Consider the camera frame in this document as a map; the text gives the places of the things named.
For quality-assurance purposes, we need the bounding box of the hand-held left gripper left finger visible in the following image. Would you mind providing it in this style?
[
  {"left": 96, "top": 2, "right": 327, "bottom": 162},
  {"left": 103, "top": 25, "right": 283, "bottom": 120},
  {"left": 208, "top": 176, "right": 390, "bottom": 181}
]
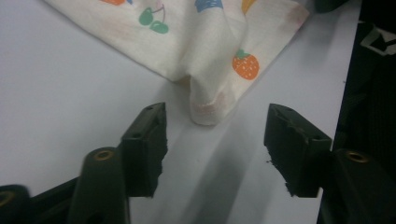
[{"left": 120, "top": 102, "right": 169, "bottom": 199}]

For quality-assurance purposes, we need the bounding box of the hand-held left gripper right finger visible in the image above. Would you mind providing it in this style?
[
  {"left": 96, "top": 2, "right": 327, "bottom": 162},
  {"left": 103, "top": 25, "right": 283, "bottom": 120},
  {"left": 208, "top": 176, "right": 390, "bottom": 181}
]
[{"left": 263, "top": 103, "right": 333, "bottom": 199}]

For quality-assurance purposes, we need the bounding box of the white fruit print cloth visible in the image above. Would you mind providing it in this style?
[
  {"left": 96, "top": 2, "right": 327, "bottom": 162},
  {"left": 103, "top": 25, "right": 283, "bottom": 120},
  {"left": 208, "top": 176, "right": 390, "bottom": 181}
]
[{"left": 43, "top": 0, "right": 311, "bottom": 127}]

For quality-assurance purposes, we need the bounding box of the white table mat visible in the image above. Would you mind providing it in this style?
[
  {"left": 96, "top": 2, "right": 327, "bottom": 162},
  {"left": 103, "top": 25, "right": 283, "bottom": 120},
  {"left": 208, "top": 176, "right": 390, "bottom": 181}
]
[{"left": 0, "top": 0, "right": 364, "bottom": 224}]

